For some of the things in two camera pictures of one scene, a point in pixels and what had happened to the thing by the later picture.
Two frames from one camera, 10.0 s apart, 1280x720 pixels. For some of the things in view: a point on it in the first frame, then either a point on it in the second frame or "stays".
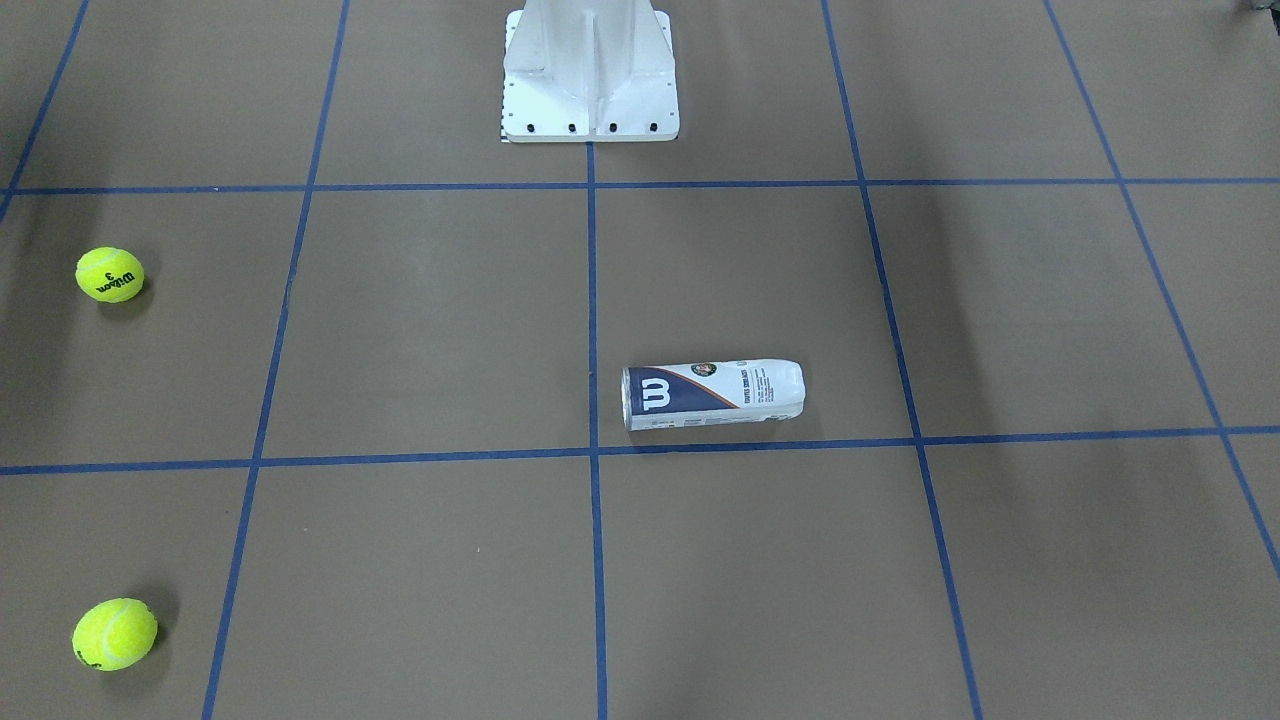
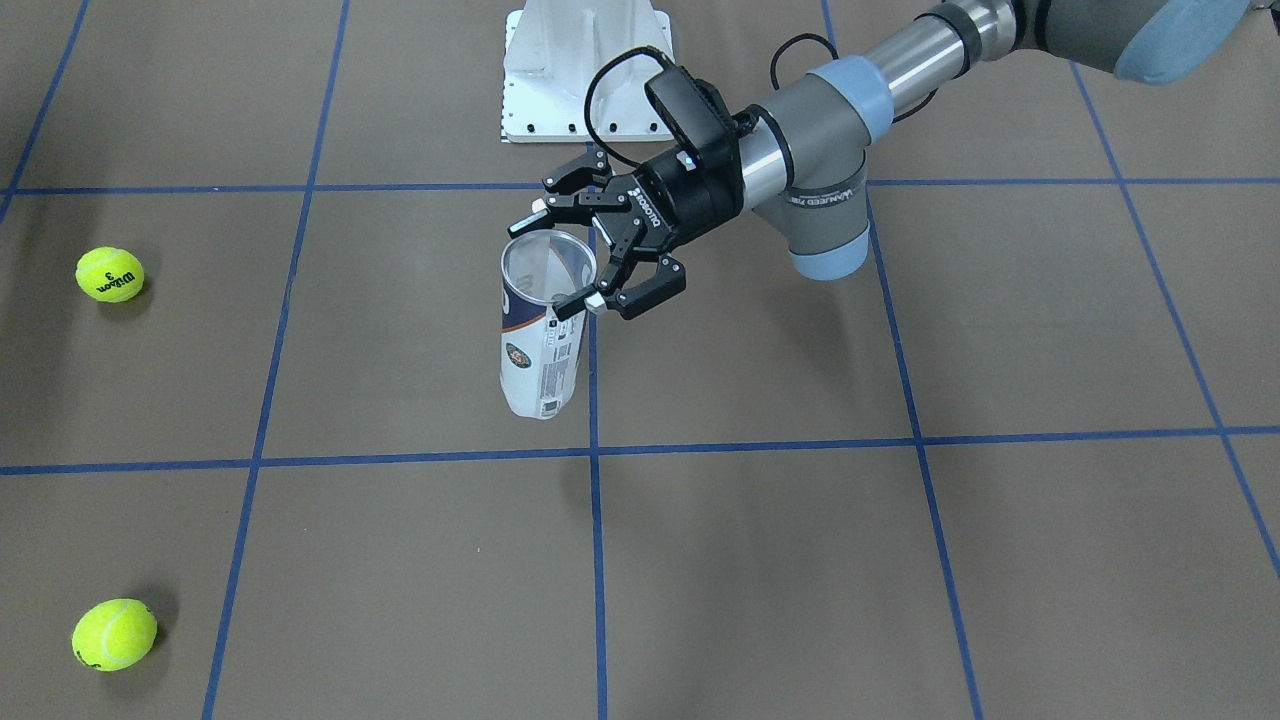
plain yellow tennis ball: (114, 634) stays
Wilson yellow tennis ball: (110, 274) stays
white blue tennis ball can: (711, 393) to (540, 354)
